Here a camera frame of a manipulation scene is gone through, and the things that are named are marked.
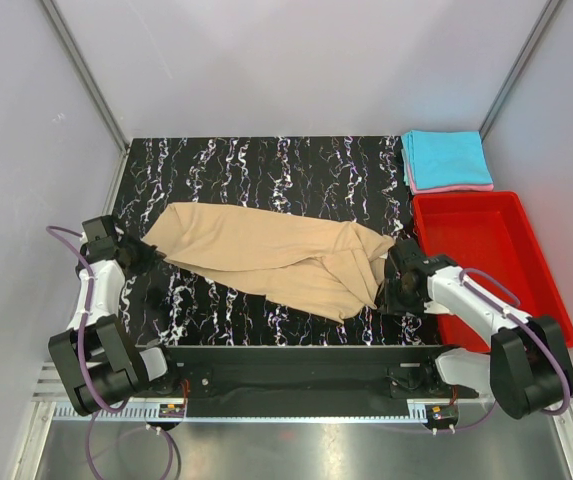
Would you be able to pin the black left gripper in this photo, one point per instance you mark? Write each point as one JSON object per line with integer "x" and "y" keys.
{"x": 150, "y": 255}

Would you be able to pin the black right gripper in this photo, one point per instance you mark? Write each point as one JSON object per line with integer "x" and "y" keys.
{"x": 391, "y": 304}

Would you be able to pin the beige t shirt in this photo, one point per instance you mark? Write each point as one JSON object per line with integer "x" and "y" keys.
{"x": 326, "y": 268}

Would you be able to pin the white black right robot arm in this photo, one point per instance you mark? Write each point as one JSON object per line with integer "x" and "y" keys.
{"x": 528, "y": 367}

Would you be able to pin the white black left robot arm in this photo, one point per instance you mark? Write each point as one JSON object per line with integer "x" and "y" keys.
{"x": 98, "y": 363}

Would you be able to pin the red plastic bin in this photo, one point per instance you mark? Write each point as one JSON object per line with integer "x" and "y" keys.
{"x": 490, "y": 231}

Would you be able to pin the folded light blue t shirt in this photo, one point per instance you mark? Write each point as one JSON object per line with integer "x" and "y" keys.
{"x": 439, "y": 159}

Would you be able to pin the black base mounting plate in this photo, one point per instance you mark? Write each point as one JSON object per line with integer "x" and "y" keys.
{"x": 262, "y": 383}

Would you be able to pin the left aluminium corner post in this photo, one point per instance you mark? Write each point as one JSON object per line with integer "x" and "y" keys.
{"x": 75, "y": 55}

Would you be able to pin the aluminium corner post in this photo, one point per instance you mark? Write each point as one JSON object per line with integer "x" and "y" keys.
{"x": 75, "y": 55}
{"x": 534, "y": 39}

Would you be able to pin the right aluminium corner post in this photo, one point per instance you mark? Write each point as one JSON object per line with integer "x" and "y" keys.
{"x": 534, "y": 39}

